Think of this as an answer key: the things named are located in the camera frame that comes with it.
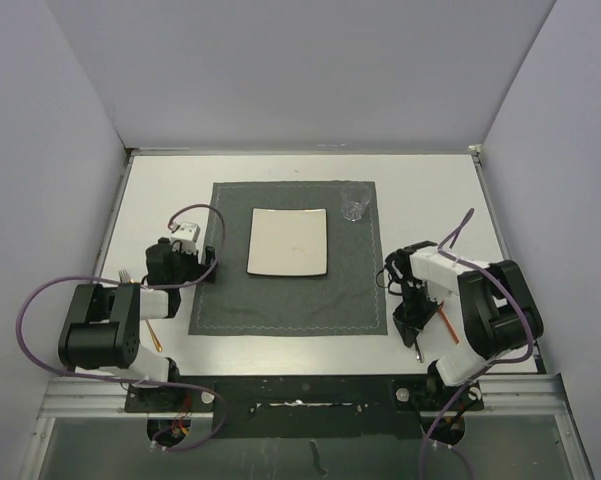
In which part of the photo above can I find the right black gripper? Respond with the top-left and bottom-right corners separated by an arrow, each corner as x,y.
393,280 -> 443,347

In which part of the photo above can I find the silver table knife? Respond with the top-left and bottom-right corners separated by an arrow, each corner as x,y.
413,335 -> 424,364

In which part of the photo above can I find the orange plastic spoon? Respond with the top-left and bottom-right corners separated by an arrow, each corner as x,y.
438,302 -> 460,345

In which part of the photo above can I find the dark grey cloth placemat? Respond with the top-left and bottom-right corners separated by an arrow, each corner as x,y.
189,181 -> 387,337

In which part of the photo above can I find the white square plate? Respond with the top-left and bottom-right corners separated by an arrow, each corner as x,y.
247,208 -> 328,277

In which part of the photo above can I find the gold fork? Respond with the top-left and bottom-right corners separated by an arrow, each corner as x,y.
118,269 -> 163,353

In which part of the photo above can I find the clear plastic cup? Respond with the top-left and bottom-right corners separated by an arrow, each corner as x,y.
341,182 -> 372,222

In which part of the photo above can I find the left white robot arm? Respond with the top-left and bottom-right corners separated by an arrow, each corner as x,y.
58,237 -> 217,411

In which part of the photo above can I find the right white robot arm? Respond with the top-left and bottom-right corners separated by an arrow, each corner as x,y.
384,241 -> 544,409

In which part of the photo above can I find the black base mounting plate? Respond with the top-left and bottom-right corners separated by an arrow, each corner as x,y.
124,374 -> 484,444

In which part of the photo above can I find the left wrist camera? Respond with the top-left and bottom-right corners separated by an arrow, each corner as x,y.
169,222 -> 200,255

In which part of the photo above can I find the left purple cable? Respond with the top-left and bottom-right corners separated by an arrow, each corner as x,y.
17,202 -> 229,454

